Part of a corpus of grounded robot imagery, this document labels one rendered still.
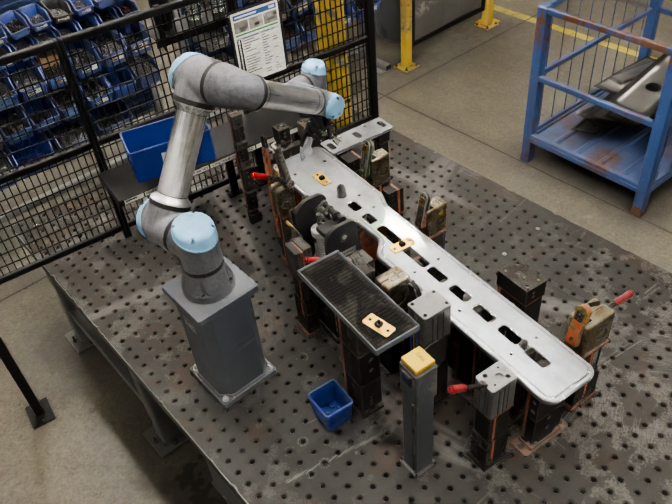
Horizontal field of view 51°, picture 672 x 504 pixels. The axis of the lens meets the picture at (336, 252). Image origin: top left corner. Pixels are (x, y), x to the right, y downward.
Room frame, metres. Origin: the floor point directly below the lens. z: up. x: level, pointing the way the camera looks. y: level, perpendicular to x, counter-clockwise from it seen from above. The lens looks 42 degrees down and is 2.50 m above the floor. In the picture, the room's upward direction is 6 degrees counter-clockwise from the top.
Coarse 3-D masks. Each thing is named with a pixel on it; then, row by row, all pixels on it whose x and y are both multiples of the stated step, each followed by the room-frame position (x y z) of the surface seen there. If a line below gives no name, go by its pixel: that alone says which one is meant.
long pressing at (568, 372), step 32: (288, 160) 2.22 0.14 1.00; (320, 160) 2.20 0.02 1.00; (320, 192) 2.00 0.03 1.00; (352, 192) 1.98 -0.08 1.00; (384, 224) 1.79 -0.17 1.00; (384, 256) 1.63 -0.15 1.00; (448, 256) 1.60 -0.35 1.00; (448, 288) 1.47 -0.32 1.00; (480, 288) 1.45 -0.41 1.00; (480, 320) 1.33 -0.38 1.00; (512, 320) 1.31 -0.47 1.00; (512, 352) 1.20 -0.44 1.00; (544, 352) 1.19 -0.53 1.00; (544, 384) 1.09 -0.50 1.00; (576, 384) 1.08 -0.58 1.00
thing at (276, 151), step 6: (276, 144) 2.01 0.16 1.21; (282, 144) 2.01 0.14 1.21; (270, 150) 2.00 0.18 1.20; (276, 150) 1.98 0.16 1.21; (276, 156) 1.99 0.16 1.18; (282, 156) 1.99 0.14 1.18; (276, 162) 2.01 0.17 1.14; (282, 162) 1.99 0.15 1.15; (282, 168) 1.99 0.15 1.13; (282, 174) 2.00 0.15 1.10; (288, 174) 1.99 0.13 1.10
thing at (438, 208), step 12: (432, 204) 1.81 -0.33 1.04; (444, 204) 1.81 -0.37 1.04; (432, 216) 1.78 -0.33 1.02; (444, 216) 1.81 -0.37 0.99; (420, 228) 1.80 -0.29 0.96; (432, 228) 1.78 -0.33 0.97; (444, 228) 1.81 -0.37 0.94; (432, 240) 1.79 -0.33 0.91; (444, 240) 1.83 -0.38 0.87; (444, 276) 1.81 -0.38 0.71
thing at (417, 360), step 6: (420, 348) 1.12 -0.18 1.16; (408, 354) 1.10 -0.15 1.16; (414, 354) 1.10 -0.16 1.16; (420, 354) 1.10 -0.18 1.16; (426, 354) 1.10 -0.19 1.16; (402, 360) 1.09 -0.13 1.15; (408, 360) 1.08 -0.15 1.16; (414, 360) 1.08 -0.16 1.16; (420, 360) 1.08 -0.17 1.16; (426, 360) 1.08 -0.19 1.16; (432, 360) 1.08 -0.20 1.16; (408, 366) 1.07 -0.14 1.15; (414, 366) 1.06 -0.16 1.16; (420, 366) 1.06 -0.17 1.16; (426, 366) 1.06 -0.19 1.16; (414, 372) 1.05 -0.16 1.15
